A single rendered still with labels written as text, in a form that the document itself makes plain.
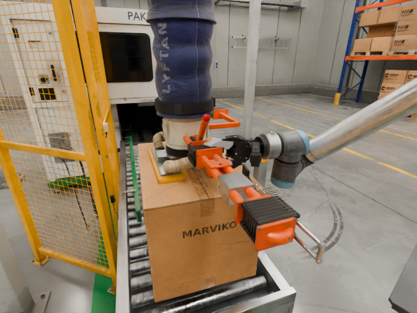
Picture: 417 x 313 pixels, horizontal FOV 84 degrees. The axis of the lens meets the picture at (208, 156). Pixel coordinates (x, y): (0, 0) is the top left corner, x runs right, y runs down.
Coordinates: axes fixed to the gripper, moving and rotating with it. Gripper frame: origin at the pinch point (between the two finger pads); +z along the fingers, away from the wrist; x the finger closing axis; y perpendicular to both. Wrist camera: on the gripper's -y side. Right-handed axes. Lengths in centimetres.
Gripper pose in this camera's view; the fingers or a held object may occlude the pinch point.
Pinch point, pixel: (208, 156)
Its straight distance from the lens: 71.3
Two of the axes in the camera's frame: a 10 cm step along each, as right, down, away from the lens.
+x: 0.0, -9.2, -3.8
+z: -9.5, 1.3, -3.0
